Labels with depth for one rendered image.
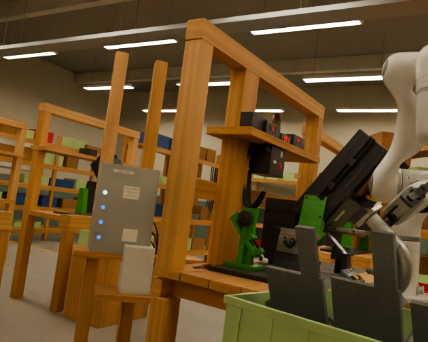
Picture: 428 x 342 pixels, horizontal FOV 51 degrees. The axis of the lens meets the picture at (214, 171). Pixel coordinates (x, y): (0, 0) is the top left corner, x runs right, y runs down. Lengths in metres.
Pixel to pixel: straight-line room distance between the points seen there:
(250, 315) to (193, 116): 1.05
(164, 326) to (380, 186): 0.99
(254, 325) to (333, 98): 11.15
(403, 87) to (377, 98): 10.25
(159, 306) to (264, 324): 0.95
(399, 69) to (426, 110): 0.25
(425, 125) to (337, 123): 10.57
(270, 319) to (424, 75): 0.76
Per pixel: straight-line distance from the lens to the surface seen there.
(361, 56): 9.91
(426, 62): 1.35
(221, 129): 2.13
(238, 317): 1.05
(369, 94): 11.82
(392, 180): 1.57
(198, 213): 8.87
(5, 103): 12.92
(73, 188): 10.36
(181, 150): 1.86
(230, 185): 2.16
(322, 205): 2.24
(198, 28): 1.99
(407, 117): 1.53
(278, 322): 0.98
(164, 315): 1.89
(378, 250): 0.95
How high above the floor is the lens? 1.16
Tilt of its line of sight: 4 degrees up
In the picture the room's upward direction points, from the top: 7 degrees clockwise
